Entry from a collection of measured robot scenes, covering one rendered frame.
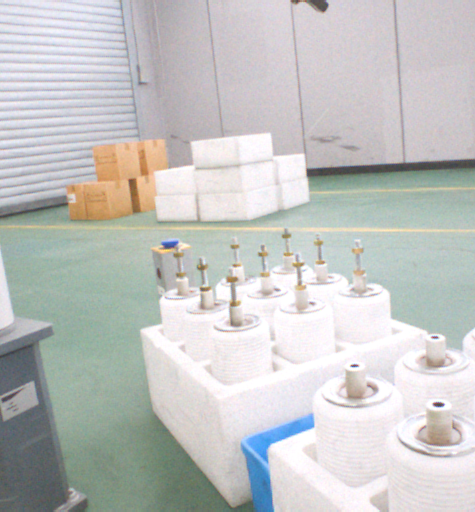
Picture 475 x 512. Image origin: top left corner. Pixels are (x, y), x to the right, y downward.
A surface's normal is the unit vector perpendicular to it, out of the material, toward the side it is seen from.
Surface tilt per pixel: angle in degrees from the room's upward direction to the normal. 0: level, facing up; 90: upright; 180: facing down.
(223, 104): 90
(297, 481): 90
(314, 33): 90
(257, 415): 90
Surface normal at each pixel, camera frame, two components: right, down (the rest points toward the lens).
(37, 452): 0.79, 0.04
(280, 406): 0.44, 0.14
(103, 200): -0.62, 0.22
